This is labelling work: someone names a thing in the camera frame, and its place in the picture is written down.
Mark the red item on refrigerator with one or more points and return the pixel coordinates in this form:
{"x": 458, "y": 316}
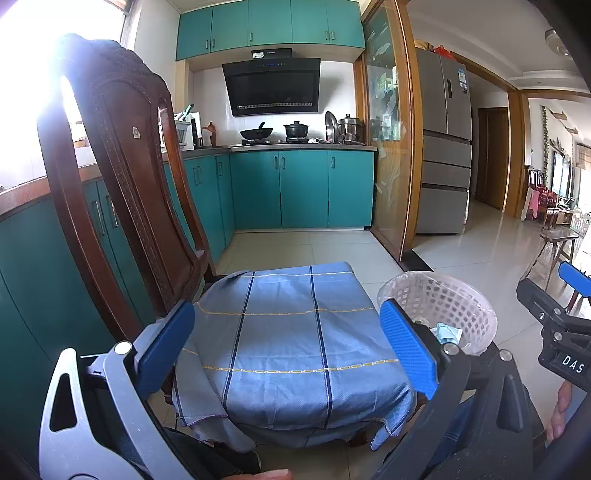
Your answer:
{"x": 442, "y": 49}

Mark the person's right hand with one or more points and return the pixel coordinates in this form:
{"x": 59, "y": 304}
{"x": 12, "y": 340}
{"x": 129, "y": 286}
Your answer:
{"x": 559, "y": 415}

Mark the silver refrigerator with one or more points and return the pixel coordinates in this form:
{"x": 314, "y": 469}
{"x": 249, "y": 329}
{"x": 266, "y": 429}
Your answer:
{"x": 445, "y": 184}

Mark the black clay pot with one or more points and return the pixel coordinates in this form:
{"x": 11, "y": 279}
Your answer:
{"x": 295, "y": 130}

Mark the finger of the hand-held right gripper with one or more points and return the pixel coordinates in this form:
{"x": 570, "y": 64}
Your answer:
{"x": 575, "y": 273}

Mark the wooden framed glass door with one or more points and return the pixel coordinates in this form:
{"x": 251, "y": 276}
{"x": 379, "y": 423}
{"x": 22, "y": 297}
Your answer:
{"x": 392, "y": 184}

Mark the blue plaid cloth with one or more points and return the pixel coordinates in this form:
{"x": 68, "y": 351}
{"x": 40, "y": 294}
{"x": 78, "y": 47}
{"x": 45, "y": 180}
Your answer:
{"x": 286, "y": 350}

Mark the brown bottle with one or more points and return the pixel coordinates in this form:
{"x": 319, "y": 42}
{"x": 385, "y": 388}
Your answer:
{"x": 211, "y": 136}

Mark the ceiling lamp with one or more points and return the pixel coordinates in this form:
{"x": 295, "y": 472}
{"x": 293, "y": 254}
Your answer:
{"x": 556, "y": 41}

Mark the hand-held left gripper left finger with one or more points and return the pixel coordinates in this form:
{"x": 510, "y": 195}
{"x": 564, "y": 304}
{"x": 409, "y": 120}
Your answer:
{"x": 166, "y": 346}

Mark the white dish rack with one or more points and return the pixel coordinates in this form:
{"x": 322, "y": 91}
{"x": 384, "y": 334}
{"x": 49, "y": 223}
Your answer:
{"x": 182, "y": 134}

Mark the teal upper kitchen cabinets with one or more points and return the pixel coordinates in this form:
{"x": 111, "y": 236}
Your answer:
{"x": 268, "y": 23}

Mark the gas stove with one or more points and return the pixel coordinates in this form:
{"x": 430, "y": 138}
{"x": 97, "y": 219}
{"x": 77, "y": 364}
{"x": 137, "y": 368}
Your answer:
{"x": 277, "y": 141}

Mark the person's left hand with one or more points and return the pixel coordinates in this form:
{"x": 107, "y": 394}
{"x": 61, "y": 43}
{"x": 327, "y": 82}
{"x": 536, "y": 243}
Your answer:
{"x": 272, "y": 475}

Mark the black range hood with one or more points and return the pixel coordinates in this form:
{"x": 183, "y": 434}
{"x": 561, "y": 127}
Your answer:
{"x": 272, "y": 87}

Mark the white kitchen appliance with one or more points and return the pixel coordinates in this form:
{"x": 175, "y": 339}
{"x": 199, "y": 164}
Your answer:
{"x": 196, "y": 131}

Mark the green hanging vine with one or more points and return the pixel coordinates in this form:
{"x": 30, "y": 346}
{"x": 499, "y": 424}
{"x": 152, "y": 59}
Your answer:
{"x": 545, "y": 143}

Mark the teal lower kitchen cabinet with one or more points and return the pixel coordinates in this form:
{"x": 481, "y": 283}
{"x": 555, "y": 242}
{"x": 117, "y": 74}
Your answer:
{"x": 300, "y": 189}
{"x": 207, "y": 198}

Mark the brown wooden door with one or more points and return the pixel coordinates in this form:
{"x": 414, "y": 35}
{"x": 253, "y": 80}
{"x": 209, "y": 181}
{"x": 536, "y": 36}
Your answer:
{"x": 491, "y": 161}

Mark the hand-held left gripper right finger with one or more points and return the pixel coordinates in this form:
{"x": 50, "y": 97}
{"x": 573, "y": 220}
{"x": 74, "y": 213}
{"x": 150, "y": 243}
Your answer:
{"x": 408, "y": 346}

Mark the black wok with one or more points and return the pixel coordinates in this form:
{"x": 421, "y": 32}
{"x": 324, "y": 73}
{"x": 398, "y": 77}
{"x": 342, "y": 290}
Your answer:
{"x": 256, "y": 134}

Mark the pink cloth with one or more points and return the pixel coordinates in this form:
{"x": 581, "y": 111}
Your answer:
{"x": 534, "y": 205}

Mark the bright window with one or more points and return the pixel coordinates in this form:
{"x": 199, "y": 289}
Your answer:
{"x": 23, "y": 92}

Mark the steel stock pot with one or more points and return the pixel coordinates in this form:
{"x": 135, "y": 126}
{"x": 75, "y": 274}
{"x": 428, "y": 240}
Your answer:
{"x": 353, "y": 127}

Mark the wooden stool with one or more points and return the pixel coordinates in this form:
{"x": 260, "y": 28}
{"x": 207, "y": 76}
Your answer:
{"x": 558, "y": 237}

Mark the white plastic mesh basket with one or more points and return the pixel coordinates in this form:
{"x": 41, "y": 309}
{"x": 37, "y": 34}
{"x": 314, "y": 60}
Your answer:
{"x": 443, "y": 300}

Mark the steel pot lid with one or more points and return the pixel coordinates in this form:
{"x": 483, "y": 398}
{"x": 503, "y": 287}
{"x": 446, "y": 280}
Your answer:
{"x": 330, "y": 127}

